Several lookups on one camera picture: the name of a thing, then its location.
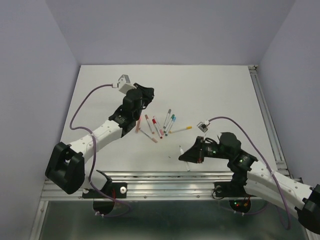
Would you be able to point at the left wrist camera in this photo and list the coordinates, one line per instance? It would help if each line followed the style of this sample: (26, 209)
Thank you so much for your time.
(124, 83)

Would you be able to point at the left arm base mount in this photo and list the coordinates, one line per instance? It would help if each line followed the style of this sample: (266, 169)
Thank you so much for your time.
(108, 196)

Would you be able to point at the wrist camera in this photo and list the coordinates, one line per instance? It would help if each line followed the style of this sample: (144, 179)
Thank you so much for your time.
(124, 83)
(203, 126)

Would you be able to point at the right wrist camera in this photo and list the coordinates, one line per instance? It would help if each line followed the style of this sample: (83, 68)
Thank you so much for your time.
(203, 126)

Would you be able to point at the green cap marker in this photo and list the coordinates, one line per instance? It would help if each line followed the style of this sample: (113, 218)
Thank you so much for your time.
(166, 127)

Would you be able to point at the grey cap marker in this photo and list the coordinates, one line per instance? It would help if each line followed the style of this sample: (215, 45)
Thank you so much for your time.
(167, 118)

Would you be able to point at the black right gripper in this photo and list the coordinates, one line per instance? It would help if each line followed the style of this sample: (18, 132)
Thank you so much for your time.
(194, 154)

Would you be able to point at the brown cap marker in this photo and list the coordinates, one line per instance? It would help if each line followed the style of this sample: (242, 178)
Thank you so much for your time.
(149, 124)

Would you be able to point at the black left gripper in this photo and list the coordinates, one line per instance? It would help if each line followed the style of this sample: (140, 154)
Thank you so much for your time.
(147, 92)

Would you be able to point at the red cap marker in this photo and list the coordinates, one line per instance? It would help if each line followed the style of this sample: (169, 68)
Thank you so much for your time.
(155, 124)

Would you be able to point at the light blue cap marker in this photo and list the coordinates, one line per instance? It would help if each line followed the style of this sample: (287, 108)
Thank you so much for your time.
(172, 121)

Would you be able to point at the yellow cap marker pen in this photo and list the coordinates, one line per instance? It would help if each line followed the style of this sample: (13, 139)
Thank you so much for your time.
(180, 129)

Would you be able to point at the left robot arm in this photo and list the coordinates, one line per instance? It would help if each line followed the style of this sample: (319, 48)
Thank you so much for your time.
(66, 166)

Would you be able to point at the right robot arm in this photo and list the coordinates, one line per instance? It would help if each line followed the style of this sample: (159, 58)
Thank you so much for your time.
(252, 177)

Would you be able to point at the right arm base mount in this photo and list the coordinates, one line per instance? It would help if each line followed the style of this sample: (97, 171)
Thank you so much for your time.
(239, 200)

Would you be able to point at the dark green marker pen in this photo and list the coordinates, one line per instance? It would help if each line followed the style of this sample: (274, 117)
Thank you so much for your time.
(181, 158)

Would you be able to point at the aluminium right side rail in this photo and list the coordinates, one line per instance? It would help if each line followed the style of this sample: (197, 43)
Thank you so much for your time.
(268, 122)

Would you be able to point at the aluminium front rail frame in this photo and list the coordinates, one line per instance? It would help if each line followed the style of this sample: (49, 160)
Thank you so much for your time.
(165, 206)

